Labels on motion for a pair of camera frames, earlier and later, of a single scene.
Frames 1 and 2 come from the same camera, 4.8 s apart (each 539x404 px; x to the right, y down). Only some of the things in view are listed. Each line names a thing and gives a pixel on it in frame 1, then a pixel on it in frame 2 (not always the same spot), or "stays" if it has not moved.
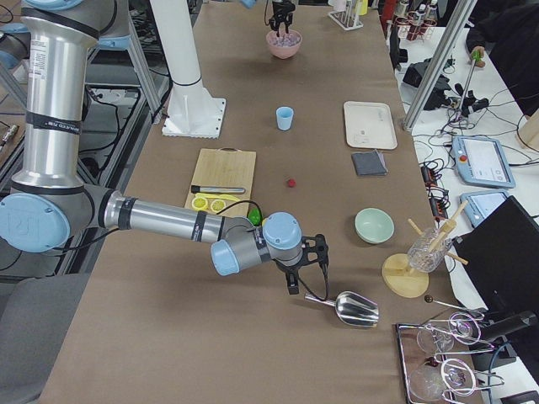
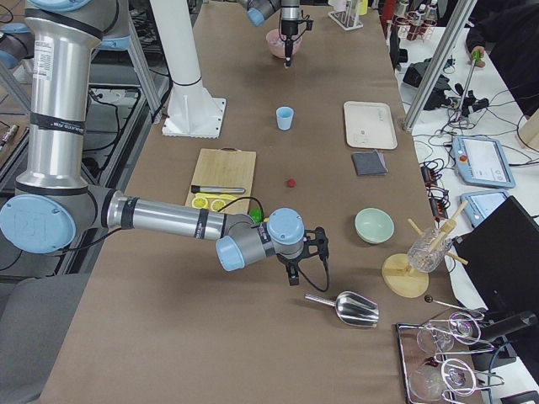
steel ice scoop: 352,307 stays
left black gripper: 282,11 -> 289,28
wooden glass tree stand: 403,281 stays
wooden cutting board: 227,167 stays
